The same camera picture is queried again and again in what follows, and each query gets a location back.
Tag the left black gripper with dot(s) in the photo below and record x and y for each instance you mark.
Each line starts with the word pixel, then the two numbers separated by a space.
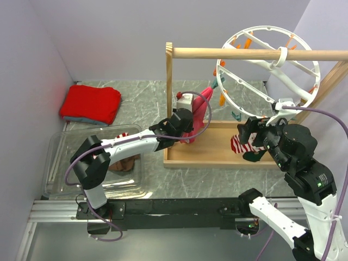
pixel 190 127

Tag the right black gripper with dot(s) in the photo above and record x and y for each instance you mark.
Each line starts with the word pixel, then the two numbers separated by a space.
pixel 253 123

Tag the red white striped sock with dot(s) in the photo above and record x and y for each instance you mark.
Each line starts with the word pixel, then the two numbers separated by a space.
pixel 238 148

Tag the pink sock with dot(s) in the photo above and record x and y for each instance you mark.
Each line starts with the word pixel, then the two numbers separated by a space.
pixel 199 108

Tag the white round clip hanger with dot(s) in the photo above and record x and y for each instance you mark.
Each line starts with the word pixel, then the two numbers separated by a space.
pixel 274 67

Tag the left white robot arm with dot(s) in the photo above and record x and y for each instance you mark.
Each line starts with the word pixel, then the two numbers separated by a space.
pixel 91 161

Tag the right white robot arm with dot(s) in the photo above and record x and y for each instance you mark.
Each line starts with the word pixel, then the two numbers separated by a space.
pixel 292 146

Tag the orange clothes peg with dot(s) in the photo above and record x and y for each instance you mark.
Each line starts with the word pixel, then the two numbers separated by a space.
pixel 222 100

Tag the folded red cloth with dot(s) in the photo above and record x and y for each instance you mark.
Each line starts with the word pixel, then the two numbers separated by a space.
pixel 95 104

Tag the grey folded cloth underneath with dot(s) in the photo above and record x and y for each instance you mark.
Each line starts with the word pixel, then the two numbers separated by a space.
pixel 84 120

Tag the clear plastic bin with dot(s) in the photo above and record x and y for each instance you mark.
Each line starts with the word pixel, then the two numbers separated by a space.
pixel 63 145

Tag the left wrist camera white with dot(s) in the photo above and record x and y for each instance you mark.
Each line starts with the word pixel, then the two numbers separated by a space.
pixel 184 101

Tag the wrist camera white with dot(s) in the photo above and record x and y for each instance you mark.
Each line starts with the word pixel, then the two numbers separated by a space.
pixel 280 112
pixel 184 101

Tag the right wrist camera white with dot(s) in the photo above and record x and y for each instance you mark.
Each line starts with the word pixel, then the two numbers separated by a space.
pixel 280 112

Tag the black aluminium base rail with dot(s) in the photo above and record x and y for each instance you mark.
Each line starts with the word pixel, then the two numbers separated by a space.
pixel 150 213

